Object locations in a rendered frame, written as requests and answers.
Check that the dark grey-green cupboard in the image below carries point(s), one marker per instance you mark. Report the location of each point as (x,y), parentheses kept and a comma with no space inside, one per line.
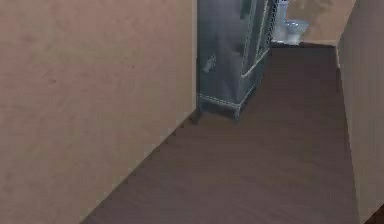
(226,56)

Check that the white toilet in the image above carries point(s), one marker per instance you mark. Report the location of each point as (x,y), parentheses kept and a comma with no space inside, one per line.
(290,26)

